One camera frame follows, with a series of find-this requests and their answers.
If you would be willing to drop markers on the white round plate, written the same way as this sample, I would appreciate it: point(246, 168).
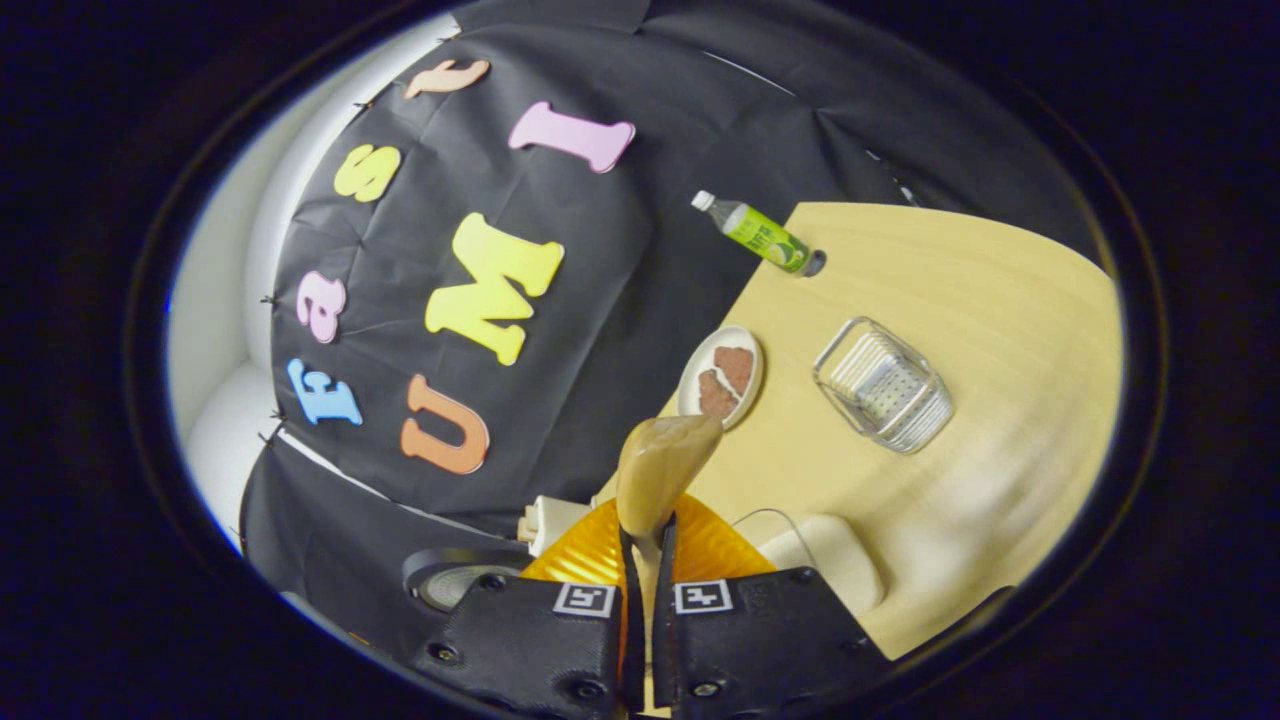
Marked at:
point(695, 385)

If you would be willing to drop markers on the wooden spoon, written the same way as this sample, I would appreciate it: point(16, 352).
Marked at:
point(660, 470)

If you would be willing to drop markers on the metal mesh chopstick holder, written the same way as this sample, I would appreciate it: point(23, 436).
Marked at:
point(885, 390)

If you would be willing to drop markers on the green label drink bottle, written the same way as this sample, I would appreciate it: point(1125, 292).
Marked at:
point(760, 235)

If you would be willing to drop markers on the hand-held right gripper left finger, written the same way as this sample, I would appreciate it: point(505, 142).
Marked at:
point(520, 640)

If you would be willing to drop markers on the brown meat piece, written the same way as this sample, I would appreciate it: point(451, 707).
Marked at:
point(736, 367)
point(716, 396)

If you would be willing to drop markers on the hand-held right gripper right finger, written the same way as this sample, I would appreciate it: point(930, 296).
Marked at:
point(770, 640)

